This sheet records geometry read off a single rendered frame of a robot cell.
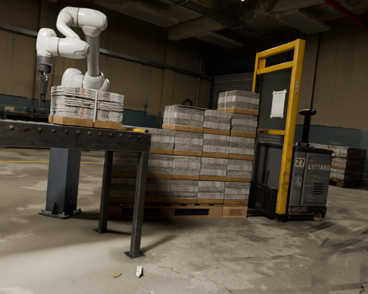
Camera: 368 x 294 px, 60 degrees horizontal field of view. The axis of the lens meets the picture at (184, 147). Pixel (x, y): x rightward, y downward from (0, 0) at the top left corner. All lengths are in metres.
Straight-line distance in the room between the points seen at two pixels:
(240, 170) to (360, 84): 6.29
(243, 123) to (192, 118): 0.55
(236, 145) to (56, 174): 1.71
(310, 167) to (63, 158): 2.45
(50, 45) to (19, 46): 7.34
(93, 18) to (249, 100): 1.67
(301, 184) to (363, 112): 5.65
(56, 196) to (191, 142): 1.28
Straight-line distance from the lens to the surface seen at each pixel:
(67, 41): 2.03
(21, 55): 9.35
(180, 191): 3.03
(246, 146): 3.29
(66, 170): 2.86
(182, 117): 2.97
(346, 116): 9.17
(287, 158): 3.35
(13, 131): 1.75
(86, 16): 2.52
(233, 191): 3.29
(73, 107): 1.98
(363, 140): 8.94
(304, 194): 3.62
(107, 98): 2.05
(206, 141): 3.07
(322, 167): 3.72
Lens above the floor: 0.84
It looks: 3 degrees down
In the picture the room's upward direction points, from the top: 6 degrees clockwise
